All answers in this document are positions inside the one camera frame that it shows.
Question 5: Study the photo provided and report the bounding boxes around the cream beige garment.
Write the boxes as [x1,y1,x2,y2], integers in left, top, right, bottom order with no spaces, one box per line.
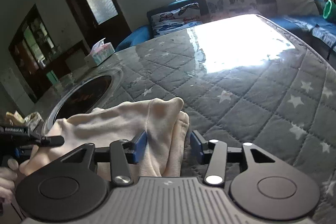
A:
[19,97,189,180]

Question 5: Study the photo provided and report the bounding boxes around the right butterfly cushion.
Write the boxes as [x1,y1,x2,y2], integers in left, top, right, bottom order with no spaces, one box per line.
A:
[205,0,260,22]

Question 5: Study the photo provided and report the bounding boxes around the person left hand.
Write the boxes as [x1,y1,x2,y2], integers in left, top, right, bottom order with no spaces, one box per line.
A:
[0,158,19,203]

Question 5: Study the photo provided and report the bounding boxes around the left butterfly cushion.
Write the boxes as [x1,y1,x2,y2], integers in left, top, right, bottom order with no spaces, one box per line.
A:
[150,3,203,38]

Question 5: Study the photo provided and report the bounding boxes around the green plastic bowl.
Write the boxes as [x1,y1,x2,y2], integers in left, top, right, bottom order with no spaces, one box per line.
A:
[323,0,336,22]

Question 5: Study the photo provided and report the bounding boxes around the dark wooden door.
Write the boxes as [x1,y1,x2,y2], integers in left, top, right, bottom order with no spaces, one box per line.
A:
[66,0,131,48]

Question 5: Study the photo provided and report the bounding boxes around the black round induction cooktop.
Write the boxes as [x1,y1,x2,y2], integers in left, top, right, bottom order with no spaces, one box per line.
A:
[42,67,123,135]

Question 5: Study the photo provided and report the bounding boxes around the grey quilted star tablecloth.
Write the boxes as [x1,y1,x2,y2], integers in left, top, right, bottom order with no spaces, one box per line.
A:
[31,13,336,224]

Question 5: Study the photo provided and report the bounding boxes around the floral fabric pouch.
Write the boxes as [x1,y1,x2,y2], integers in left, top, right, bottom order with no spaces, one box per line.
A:
[5,110,43,131]

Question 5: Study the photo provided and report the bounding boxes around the dark wooden display cabinet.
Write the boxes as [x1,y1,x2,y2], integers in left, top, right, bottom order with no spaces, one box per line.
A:
[9,5,88,103]

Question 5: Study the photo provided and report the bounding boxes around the blue sofa bench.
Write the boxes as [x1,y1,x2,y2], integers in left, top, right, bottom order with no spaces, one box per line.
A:
[116,0,335,67]

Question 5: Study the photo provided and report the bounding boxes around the white tissue box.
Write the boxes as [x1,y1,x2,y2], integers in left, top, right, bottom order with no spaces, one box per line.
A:
[84,38,115,68]

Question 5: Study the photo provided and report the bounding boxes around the butterfly cushion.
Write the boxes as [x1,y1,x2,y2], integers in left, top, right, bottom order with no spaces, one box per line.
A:
[150,3,203,38]
[205,0,260,22]

